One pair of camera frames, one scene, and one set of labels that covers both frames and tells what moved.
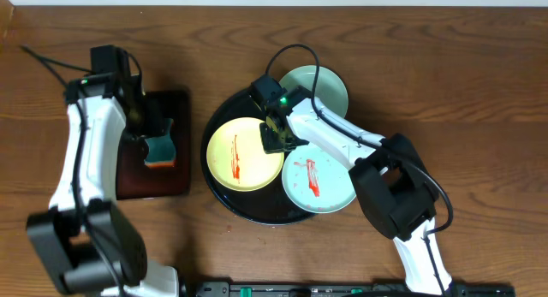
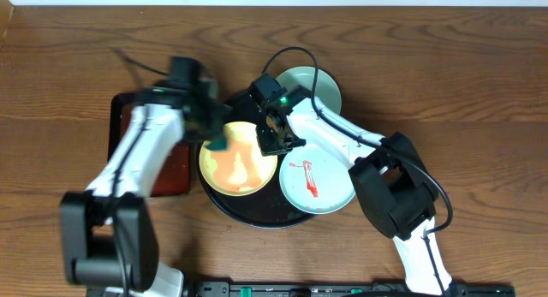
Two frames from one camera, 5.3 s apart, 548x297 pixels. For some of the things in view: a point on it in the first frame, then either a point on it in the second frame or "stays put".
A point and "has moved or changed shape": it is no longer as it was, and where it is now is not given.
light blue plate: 330,91 has moved or changed shape
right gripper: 271,147 stays put
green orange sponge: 161,149 has moved or changed shape
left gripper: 155,115 to 217,114
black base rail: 348,288 stays put
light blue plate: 316,181 stays put
